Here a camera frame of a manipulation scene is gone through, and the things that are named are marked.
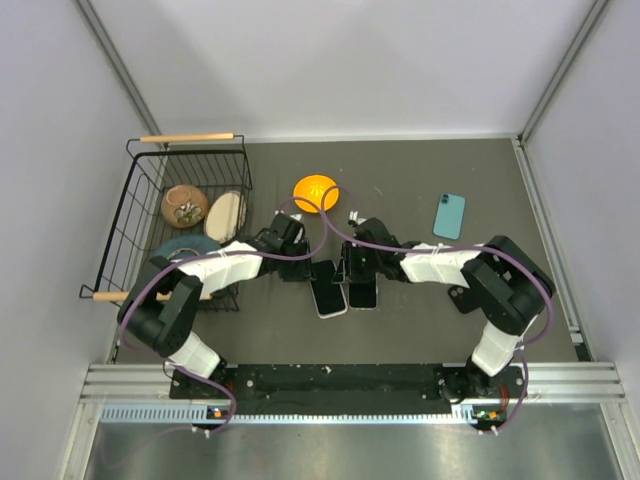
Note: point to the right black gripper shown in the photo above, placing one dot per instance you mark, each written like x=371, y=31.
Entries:
x=346, y=270

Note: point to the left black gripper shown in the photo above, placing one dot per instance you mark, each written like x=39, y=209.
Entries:
x=301, y=273

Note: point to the beige phone case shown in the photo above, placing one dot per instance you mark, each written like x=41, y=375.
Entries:
x=334, y=315

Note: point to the clear transparent phone case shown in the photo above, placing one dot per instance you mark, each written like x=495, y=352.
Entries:
x=362, y=308

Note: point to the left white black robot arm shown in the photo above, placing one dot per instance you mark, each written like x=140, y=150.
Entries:
x=161, y=307

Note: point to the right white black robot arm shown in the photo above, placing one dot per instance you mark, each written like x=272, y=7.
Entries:
x=497, y=278

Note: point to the teal phone case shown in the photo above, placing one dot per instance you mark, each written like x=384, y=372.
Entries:
x=449, y=216

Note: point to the black phone case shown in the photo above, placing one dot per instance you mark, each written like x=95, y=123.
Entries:
x=463, y=299

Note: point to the orange bowl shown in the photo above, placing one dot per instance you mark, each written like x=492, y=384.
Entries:
x=311, y=190

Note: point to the beige oval plate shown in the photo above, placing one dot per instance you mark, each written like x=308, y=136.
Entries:
x=226, y=216

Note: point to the blue grey ceramic bowl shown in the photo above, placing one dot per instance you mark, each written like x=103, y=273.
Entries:
x=186, y=246

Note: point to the brown ceramic vase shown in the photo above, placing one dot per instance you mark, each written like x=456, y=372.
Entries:
x=184, y=206

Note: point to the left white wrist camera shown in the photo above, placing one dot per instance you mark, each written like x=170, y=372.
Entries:
x=297, y=217

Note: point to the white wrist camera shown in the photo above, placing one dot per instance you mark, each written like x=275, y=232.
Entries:
x=297, y=217
x=354, y=219

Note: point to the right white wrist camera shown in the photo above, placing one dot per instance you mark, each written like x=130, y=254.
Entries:
x=354, y=219

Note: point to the black wire basket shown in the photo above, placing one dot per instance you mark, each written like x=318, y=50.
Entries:
x=214, y=164

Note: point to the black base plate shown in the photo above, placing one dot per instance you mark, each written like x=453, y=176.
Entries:
x=267, y=381

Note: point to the grey cable duct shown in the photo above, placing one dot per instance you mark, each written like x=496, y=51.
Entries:
x=203, y=414

